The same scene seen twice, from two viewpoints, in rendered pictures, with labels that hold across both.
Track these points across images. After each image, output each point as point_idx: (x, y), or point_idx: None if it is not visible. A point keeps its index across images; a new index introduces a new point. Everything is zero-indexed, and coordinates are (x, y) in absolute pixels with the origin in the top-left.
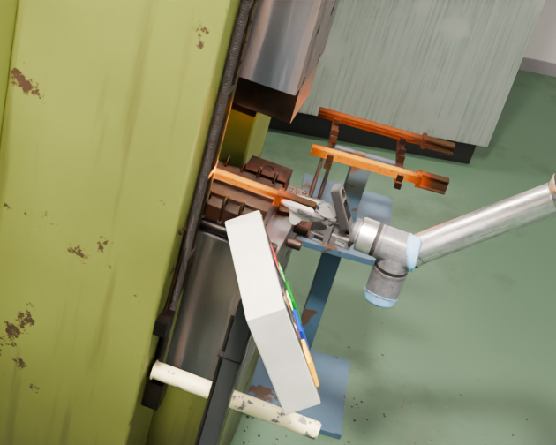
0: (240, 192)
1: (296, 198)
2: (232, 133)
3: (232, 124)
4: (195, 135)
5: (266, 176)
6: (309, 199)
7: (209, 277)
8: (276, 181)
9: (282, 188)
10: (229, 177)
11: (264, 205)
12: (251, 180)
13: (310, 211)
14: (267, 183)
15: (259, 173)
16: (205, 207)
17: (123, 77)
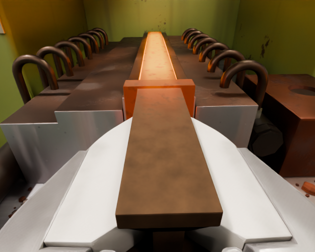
0: (125, 75)
1: (158, 117)
2: (300, 43)
3: (304, 24)
4: None
5: (268, 94)
6: (240, 169)
7: None
8: (282, 111)
9: (186, 81)
10: (150, 51)
11: (93, 101)
12: (170, 61)
13: (69, 213)
14: (218, 88)
15: (237, 73)
16: (57, 71)
17: None
